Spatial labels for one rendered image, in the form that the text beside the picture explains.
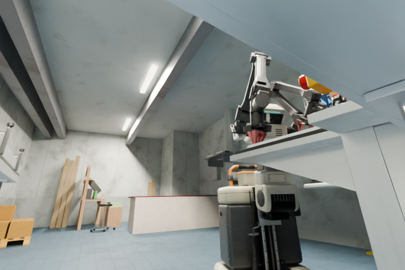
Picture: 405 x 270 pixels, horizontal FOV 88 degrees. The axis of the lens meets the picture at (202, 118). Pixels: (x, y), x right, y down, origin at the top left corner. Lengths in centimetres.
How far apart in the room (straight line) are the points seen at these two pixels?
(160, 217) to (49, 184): 467
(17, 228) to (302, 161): 537
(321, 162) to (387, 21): 54
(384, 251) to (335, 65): 41
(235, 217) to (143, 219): 438
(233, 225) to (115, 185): 783
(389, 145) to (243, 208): 123
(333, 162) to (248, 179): 110
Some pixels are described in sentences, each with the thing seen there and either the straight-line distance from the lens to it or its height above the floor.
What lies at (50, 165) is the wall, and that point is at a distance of 932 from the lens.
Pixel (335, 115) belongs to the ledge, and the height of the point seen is 86.
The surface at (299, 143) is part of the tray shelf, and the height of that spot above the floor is 87.
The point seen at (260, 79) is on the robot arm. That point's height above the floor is 121.
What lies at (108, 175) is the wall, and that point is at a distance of 920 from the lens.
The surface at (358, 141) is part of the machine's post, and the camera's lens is 57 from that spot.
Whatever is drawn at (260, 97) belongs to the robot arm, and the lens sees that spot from 82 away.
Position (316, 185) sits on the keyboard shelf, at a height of 79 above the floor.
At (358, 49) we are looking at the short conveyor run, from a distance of 23.
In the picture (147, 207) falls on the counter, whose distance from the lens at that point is 584.
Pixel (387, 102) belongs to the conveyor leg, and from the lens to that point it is 34.
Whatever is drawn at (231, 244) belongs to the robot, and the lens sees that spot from 164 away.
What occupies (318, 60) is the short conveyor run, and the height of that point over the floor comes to 84.
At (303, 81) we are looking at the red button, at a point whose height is 99.
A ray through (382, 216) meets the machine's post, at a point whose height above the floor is 69.
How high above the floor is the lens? 73
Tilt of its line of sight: 21 degrees up
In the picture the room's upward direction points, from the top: 1 degrees counter-clockwise
